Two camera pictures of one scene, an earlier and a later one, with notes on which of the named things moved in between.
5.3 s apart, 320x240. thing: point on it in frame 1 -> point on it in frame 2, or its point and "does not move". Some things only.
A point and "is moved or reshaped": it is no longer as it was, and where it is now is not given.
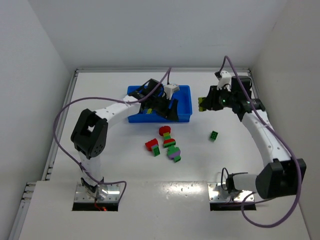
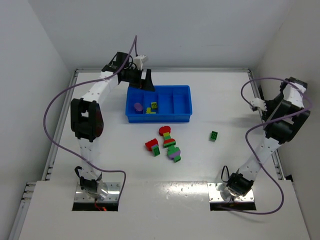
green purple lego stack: x=174 y=153 does not move
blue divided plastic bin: x=184 y=95 does not move
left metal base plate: x=113 y=194 does not move
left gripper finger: x=173 y=113 -> x=147 y=83
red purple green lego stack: x=152 y=145 does not move
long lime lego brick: x=200 y=101 is moved or reshaped
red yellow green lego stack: x=165 y=130 does not move
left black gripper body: x=161 y=104 -> x=143 y=78
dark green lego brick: x=213 y=136 does not move
